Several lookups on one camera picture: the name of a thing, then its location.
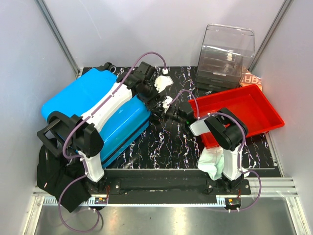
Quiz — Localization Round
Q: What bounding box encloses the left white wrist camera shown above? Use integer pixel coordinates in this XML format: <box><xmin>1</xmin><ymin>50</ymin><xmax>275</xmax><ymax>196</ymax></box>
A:
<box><xmin>154</xmin><ymin>75</ymin><xmax>174</xmax><ymax>93</ymax></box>

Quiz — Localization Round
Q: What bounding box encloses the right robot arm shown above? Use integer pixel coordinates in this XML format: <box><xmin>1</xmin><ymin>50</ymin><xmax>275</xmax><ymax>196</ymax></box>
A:
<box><xmin>163</xmin><ymin>101</ymin><xmax>249</xmax><ymax>194</ymax></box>

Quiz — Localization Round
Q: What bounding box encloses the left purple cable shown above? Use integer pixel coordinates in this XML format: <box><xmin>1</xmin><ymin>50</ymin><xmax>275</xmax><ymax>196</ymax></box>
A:
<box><xmin>58</xmin><ymin>51</ymin><xmax>169</xmax><ymax>232</ymax></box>

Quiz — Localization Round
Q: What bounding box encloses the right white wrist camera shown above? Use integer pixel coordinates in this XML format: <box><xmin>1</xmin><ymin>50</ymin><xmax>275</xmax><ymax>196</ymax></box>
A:
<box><xmin>162</xmin><ymin>96</ymin><xmax>173</xmax><ymax>109</ymax></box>

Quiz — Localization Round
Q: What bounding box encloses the clear plastic drawer organizer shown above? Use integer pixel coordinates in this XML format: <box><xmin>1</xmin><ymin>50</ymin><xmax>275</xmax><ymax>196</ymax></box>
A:
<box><xmin>195</xmin><ymin>24</ymin><xmax>255</xmax><ymax>92</ymax></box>

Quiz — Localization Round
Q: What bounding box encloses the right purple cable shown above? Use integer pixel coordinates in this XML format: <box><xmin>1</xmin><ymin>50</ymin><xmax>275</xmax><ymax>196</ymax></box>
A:
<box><xmin>170</xmin><ymin>89</ymin><xmax>262</xmax><ymax>212</ymax></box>

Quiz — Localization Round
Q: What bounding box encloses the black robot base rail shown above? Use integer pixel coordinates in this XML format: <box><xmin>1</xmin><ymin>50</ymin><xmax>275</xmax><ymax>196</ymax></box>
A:
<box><xmin>89</xmin><ymin>169</ymin><xmax>251</xmax><ymax>207</ymax></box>

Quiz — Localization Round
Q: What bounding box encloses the orange white printed bag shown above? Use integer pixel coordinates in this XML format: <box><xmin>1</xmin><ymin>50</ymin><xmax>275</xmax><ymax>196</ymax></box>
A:
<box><xmin>240</xmin><ymin>70</ymin><xmax>263</xmax><ymax>91</ymax></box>

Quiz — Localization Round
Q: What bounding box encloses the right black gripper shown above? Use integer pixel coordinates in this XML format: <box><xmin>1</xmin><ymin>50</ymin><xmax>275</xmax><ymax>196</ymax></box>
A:
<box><xmin>151</xmin><ymin>106</ymin><xmax>185</xmax><ymax>125</ymax></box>

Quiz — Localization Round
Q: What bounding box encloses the black cloth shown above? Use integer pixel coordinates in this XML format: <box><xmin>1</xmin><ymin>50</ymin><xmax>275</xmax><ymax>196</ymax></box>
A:
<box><xmin>37</xmin><ymin>145</ymin><xmax>90</xmax><ymax>212</ymax></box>

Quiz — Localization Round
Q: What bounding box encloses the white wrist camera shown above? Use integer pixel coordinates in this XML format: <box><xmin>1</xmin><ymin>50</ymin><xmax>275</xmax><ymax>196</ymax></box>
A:
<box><xmin>154</xmin><ymin>75</ymin><xmax>174</xmax><ymax>93</ymax></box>
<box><xmin>162</xmin><ymin>96</ymin><xmax>173</xmax><ymax>109</ymax></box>

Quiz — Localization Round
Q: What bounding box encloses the white mint cloth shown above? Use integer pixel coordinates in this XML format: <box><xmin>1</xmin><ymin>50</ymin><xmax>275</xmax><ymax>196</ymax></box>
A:
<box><xmin>197</xmin><ymin>146</ymin><xmax>224</xmax><ymax>181</ymax></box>

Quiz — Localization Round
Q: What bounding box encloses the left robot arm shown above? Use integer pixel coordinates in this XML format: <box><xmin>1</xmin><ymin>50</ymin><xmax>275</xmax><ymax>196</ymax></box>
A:
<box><xmin>77</xmin><ymin>62</ymin><xmax>164</xmax><ymax>194</ymax></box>

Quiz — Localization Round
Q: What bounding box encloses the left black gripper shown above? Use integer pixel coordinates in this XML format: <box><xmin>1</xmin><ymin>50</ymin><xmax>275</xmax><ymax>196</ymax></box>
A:
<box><xmin>139</xmin><ymin>77</ymin><xmax>167</xmax><ymax>111</ymax></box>

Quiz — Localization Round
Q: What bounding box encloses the purple cable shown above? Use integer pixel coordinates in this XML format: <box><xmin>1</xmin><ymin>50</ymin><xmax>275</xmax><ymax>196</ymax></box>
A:
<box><xmin>58</xmin><ymin>51</ymin><xmax>169</xmax><ymax>232</ymax></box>
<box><xmin>170</xmin><ymin>89</ymin><xmax>262</xmax><ymax>212</ymax></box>

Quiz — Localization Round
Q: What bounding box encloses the red plastic tray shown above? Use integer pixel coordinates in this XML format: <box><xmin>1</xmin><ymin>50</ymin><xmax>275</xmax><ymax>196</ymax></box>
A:
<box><xmin>188</xmin><ymin>85</ymin><xmax>285</xmax><ymax>137</ymax></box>

